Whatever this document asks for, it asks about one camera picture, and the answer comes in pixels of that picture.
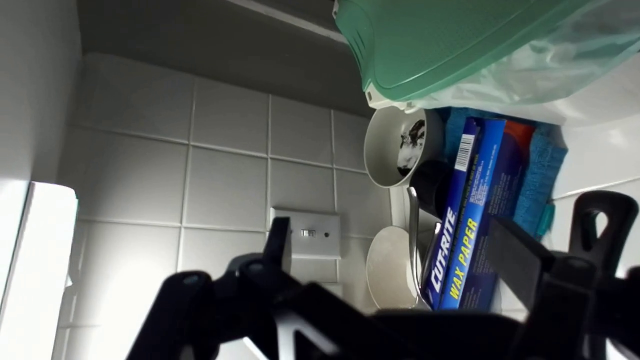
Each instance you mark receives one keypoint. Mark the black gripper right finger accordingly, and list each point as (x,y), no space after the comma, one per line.
(587,301)

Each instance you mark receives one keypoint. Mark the blue wax paper box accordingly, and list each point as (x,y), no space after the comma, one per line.
(466,227)

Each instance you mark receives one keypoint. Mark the white cup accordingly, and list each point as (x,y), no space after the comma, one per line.
(392,267)

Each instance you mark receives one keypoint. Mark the black cup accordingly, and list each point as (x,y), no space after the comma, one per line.
(432,187)

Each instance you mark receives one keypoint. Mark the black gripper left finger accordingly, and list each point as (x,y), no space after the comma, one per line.
(221,307)

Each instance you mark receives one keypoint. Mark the grey upper kitchen cabinets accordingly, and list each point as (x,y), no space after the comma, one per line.
(221,47)

